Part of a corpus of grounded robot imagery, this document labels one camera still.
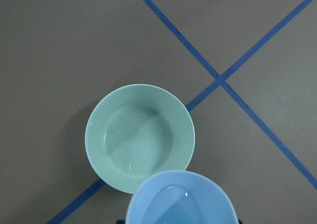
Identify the mint green bowl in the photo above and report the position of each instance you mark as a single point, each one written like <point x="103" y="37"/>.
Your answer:
<point x="137" y="131"/>

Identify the light blue plastic cup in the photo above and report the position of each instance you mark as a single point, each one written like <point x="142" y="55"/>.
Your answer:
<point x="180" y="197"/>

